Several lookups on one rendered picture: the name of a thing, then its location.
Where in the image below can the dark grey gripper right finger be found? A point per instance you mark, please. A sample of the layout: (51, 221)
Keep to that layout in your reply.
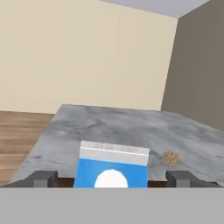
(178, 178)

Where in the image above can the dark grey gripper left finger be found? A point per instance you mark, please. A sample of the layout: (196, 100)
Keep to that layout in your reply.
(43, 178)

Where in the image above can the dark brown tray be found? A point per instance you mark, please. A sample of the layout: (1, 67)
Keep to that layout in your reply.
(65, 182)

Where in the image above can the blue and white milk carton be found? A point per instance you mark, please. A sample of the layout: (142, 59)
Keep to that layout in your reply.
(110, 167)

